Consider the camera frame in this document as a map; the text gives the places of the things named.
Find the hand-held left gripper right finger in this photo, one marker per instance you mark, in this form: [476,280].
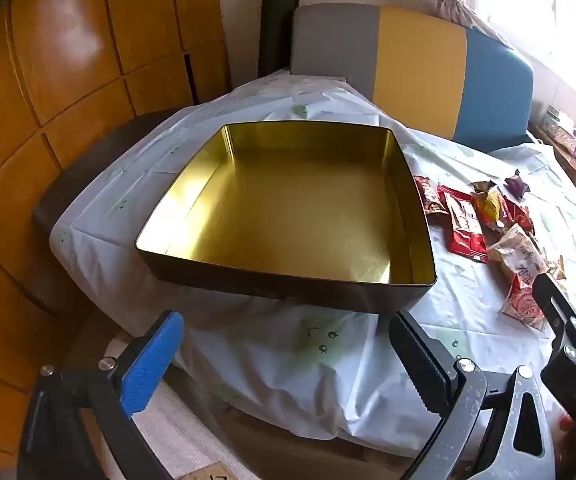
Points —
[420,365]

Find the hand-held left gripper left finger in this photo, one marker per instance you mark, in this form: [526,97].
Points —
[151,367]

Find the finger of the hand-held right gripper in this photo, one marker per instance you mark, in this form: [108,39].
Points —
[553,302]

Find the red white round-print packet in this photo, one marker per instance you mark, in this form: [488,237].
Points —
[522,305]

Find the clear nut mix packet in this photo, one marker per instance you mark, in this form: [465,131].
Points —
[554,267]

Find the beige pastry packet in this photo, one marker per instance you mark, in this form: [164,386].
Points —
[517,254]

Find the red crimped candy packet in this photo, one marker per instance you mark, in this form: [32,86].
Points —
[519,216]

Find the long plain red snack packet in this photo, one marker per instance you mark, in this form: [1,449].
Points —
[464,227]

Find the yellow snack packet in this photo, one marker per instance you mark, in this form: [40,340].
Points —
[489,202]

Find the purple snack packet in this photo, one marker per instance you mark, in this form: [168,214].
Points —
[516,184]

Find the red patterned snack packet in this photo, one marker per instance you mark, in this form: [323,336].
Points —
[429,195]

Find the gold tin box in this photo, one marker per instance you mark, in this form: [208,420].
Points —
[293,210]

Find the white foam sheet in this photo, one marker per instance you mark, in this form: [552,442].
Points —
[177,435]

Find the white printed tablecloth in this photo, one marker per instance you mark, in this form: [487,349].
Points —
[268,360]

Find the patterned beige box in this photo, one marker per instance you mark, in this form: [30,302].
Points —
[562,130]

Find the window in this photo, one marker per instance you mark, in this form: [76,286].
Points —
[553,20]

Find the grey yellow blue sofa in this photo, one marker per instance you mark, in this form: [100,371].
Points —
[418,60]

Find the wooden cabinet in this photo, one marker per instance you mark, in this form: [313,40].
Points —
[67,60]

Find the dark rolled mat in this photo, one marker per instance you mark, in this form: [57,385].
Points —
[277,30]

